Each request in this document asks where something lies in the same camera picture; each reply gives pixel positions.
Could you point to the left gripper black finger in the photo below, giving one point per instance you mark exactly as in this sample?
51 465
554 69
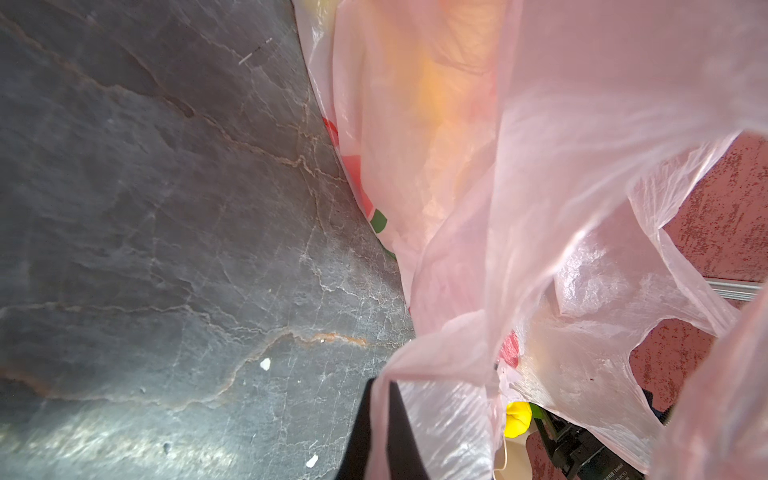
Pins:
402 452

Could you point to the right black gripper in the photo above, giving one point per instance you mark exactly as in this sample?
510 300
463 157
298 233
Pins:
577 453

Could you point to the yellow fake lemon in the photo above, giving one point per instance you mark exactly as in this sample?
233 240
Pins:
518 419

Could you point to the pink plastic bag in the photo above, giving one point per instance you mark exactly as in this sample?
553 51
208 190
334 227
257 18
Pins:
521 159

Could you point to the right aluminium corner post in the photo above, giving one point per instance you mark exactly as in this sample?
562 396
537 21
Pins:
743 291

